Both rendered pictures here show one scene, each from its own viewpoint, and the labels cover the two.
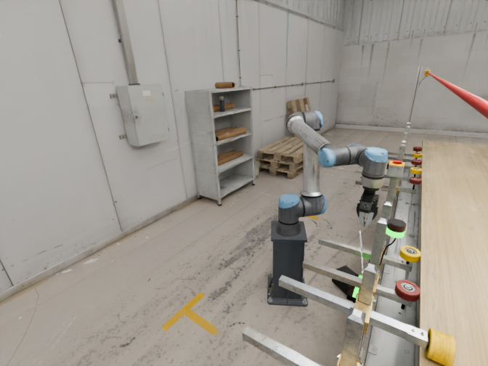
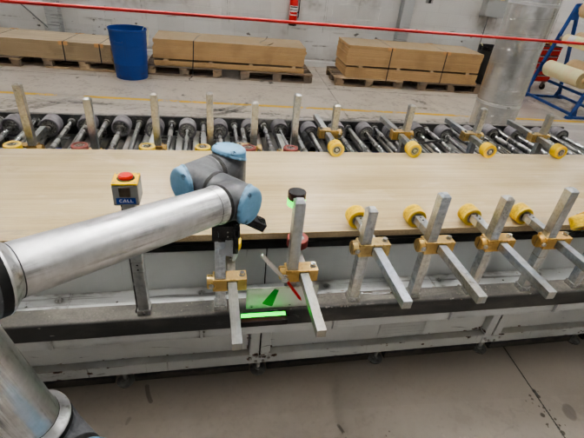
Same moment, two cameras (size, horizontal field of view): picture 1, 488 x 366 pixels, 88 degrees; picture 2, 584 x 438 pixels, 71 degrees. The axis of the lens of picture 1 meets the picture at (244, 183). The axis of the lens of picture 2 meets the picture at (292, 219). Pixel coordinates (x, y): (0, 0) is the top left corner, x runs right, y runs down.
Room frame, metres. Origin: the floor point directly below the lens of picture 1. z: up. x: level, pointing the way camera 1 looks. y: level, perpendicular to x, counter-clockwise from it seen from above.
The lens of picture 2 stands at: (1.67, 0.23, 1.79)
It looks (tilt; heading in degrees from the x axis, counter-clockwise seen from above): 33 degrees down; 223
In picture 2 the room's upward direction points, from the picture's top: 6 degrees clockwise
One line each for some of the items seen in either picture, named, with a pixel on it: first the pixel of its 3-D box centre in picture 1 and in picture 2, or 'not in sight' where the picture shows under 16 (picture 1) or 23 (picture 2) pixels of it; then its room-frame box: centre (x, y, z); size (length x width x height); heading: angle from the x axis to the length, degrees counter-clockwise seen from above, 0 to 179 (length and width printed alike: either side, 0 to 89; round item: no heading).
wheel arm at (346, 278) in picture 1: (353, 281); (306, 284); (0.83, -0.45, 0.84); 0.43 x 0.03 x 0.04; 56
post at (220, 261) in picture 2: (380, 245); (220, 270); (1.04, -0.66, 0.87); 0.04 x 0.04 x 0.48; 56
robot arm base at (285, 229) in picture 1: (288, 224); not in sight; (1.62, -0.32, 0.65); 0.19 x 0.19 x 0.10
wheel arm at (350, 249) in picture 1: (361, 253); (233, 295); (1.04, -0.58, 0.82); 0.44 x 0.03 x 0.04; 56
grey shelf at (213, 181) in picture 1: (224, 144); not in sight; (3.70, 0.26, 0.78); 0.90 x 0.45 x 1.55; 143
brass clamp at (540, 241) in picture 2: not in sight; (551, 240); (-0.02, 0.05, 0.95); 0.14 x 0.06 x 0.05; 146
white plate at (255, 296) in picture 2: not in sight; (282, 296); (0.87, -0.52, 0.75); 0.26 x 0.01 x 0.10; 146
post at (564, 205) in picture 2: not in sight; (545, 242); (0.00, 0.04, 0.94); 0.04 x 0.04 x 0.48; 56
